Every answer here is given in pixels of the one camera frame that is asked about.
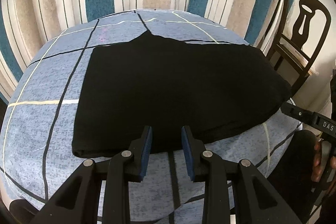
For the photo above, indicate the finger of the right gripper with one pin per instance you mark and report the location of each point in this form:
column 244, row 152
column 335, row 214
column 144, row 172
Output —
column 296, row 112

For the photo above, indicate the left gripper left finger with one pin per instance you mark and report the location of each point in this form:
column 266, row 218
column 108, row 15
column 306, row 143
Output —
column 77, row 199

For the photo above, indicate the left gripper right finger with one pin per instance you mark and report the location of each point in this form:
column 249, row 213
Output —
column 255, row 199

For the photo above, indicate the black pants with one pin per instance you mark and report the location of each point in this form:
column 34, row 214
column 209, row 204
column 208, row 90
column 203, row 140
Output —
column 218, row 90

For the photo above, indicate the person's right hand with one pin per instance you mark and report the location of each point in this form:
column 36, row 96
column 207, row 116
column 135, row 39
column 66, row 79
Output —
column 317, row 168

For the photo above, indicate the person's black trouser leg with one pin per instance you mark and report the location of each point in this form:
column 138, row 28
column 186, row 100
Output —
column 292, row 175

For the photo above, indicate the blue checked bed sheet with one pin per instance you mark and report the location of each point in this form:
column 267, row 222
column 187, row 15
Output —
column 37, row 130

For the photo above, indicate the dark wooden chair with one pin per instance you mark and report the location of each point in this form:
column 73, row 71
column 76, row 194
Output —
column 291, row 49

